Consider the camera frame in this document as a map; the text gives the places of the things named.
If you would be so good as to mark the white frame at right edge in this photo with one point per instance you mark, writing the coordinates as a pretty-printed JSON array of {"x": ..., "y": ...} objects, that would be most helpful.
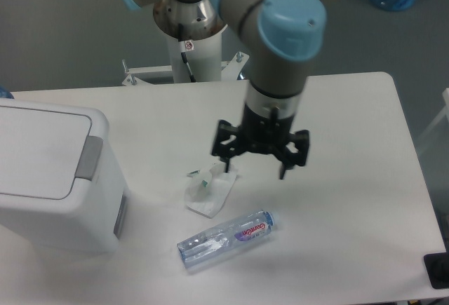
[{"x": 435, "y": 129}]

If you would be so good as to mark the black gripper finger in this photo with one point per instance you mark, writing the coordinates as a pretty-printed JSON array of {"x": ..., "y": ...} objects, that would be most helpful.
[
  {"x": 293, "y": 151},
  {"x": 229, "y": 142}
]

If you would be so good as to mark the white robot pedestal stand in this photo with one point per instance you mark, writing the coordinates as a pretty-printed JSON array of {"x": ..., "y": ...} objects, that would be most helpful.
[{"x": 196, "y": 59}]

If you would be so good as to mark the black device at table edge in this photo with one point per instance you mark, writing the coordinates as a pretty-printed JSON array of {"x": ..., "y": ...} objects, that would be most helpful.
[{"x": 437, "y": 269}]

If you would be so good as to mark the clear plastic water bottle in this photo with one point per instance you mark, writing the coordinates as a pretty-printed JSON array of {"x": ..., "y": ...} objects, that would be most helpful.
[{"x": 225, "y": 237}]

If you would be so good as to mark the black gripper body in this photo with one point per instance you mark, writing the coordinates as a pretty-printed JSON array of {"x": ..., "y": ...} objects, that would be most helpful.
[{"x": 265, "y": 135}]

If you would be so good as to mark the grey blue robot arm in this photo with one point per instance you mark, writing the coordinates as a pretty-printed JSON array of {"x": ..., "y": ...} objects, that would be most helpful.
[{"x": 283, "y": 37}]

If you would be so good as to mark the blue object behind trash can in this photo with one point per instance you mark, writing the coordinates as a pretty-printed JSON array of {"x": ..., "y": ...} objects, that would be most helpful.
[{"x": 5, "y": 93}]

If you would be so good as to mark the white push-lid trash can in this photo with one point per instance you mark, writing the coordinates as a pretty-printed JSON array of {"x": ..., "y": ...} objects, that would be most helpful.
[{"x": 61, "y": 184}]

